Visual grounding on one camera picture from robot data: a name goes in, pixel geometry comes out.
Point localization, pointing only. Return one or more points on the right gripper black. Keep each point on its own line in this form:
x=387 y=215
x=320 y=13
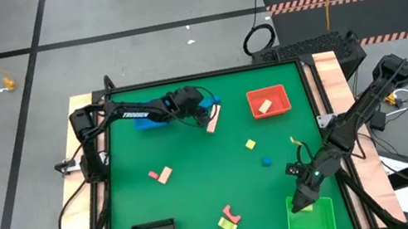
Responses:
x=317 y=170

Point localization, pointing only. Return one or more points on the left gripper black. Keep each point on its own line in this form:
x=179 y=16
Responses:
x=189 y=100

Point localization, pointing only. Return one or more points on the long wooden plank block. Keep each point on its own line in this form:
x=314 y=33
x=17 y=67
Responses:
x=213 y=121

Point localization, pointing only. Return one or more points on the blue cube block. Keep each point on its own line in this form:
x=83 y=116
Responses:
x=217 y=99

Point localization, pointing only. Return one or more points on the blue round block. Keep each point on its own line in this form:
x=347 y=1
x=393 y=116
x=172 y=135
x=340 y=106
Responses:
x=266 y=161

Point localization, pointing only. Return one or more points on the yellow cube block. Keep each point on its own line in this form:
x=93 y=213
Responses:
x=250 y=144

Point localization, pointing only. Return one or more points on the wooden rectangular block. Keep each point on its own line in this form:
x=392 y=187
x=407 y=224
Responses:
x=265 y=106
x=165 y=175

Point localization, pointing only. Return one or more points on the pink arch block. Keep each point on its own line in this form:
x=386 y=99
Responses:
x=230 y=215

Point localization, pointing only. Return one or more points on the yellow rectangular block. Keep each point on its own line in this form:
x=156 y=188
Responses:
x=228 y=225

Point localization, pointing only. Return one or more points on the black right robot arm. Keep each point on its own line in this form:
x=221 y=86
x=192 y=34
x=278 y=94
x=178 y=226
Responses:
x=358 y=108

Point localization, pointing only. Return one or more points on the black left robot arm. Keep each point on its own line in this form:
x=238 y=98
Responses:
x=136 y=114

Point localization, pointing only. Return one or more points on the green plastic basket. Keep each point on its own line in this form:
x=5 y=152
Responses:
x=319 y=220

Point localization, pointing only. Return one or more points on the yellow tag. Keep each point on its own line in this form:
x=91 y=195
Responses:
x=295 y=141

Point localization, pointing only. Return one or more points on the blue plastic basket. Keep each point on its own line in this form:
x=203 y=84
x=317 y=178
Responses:
x=147 y=124

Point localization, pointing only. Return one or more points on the green table mat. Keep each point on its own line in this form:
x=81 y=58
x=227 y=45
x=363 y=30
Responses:
x=209 y=189

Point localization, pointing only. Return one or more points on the orange plastic basket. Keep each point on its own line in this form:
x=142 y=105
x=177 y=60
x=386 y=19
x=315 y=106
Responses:
x=280 y=92

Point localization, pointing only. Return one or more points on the black power adapter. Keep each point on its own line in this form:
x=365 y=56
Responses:
x=378 y=122

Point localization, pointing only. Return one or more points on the yellow plug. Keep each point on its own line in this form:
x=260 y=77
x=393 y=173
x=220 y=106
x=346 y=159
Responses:
x=391 y=99
x=9 y=84

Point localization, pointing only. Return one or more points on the silver mounting bracket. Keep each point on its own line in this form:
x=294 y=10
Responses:
x=325 y=120
x=70 y=165

